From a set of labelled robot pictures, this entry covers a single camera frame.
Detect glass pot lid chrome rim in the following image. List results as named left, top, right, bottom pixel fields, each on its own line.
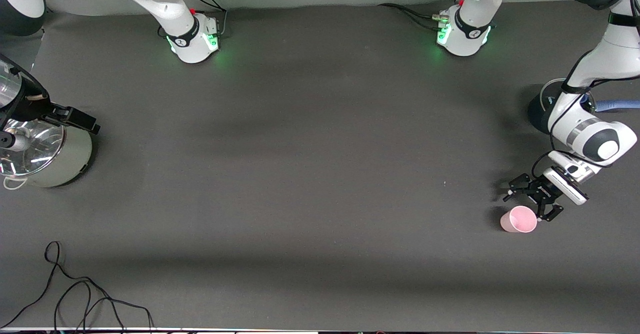
left=0, top=119, right=67, bottom=177

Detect pink plastic cup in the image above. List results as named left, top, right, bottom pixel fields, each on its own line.
left=500, top=205, right=538, bottom=233

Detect thin black loose cable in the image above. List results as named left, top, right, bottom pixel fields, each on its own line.
left=0, top=241, right=155, bottom=331

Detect black arm base cables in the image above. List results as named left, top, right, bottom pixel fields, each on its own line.
left=377, top=0, right=466, bottom=31
left=187, top=0, right=228, bottom=37

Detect sage green cooking pot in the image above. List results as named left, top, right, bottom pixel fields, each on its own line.
left=0, top=117, right=94, bottom=190

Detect black left arm wrist cable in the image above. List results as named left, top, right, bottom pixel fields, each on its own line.
left=531, top=49, right=640, bottom=180

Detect black right arm base cables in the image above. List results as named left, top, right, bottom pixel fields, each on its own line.
left=187, top=0, right=228, bottom=37

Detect black left arm base cables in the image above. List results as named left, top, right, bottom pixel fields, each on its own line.
left=377, top=0, right=466, bottom=31

